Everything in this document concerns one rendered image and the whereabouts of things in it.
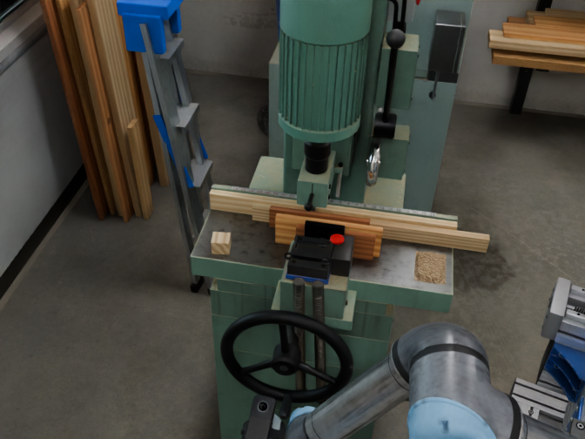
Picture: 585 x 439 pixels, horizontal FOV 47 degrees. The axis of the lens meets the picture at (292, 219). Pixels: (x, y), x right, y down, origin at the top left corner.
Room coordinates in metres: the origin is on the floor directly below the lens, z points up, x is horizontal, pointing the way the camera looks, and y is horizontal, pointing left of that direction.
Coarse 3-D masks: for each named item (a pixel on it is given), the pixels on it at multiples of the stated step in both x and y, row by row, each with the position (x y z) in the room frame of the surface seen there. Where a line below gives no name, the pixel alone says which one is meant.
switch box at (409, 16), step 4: (400, 0) 1.50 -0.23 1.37; (408, 0) 1.50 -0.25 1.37; (412, 0) 1.49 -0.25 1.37; (388, 4) 1.50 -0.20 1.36; (392, 4) 1.50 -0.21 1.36; (400, 4) 1.50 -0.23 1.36; (408, 4) 1.50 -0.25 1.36; (412, 4) 1.49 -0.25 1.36; (388, 8) 1.50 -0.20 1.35; (392, 8) 1.50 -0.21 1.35; (400, 8) 1.50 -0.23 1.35; (408, 8) 1.50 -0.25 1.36; (412, 8) 1.49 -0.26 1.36; (388, 12) 1.50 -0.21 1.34; (392, 12) 1.50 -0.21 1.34; (400, 12) 1.50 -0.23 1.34; (408, 12) 1.50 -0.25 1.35; (412, 12) 1.49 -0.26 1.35; (388, 16) 1.50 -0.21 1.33; (392, 16) 1.50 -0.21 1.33; (400, 16) 1.50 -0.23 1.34; (408, 16) 1.50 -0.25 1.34; (412, 16) 1.49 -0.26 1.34; (388, 20) 1.50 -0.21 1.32; (392, 20) 1.50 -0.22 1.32; (408, 20) 1.50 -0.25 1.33; (412, 20) 1.50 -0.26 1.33
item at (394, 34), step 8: (392, 32) 1.16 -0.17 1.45; (400, 32) 1.16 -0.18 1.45; (392, 40) 1.15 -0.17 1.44; (400, 40) 1.15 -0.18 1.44; (392, 48) 1.17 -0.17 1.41; (392, 56) 1.18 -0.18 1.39; (392, 64) 1.20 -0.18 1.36; (392, 72) 1.22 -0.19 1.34; (392, 80) 1.24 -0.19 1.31; (392, 88) 1.26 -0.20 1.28; (384, 112) 1.32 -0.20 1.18; (376, 120) 1.35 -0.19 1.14; (384, 120) 1.34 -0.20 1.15; (392, 120) 1.35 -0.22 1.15; (376, 128) 1.34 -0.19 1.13; (384, 128) 1.34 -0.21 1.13; (392, 128) 1.34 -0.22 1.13; (376, 136) 1.35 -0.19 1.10; (384, 136) 1.34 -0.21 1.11; (392, 136) 1.34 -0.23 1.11
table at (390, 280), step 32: (224, 224) 1.25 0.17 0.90; (256, 224) 1.25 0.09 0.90; (192, 256) 1.13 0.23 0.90; (224, 256) 1.14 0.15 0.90; (256, 256) 1.14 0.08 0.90; (384, 256) 1.15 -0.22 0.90; (448, 256) 1.16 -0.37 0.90; (352, 288) 1.07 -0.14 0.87; (384, 288) 1.06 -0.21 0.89; (416, 288) 1.05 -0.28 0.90; (448, 288) 1.06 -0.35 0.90; (352, 320) 0.98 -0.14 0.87
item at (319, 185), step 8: (304, 160) 1.29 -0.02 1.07; (328, 160) 1.29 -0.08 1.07; (304, 168) 1.26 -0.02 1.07; (328, 168) 1.26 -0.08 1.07; (304, 176) 1.23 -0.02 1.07; (312, 176) 1.23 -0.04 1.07; (320, 176) 1.23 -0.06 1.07; (328, 176) 1.23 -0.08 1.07; (304, 184) 1.21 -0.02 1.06; (312, 184) 1.20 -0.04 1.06; (320, 184) 1.20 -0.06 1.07; (328, 184) 1.21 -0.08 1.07; (304, 192) 1.21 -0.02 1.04; (312, 192) 1.20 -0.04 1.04; (320, 192) 1.20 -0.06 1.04; (328, 192) 1.22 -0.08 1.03; (304, 200) 1.21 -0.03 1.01; (320, 200) 1.20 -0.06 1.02
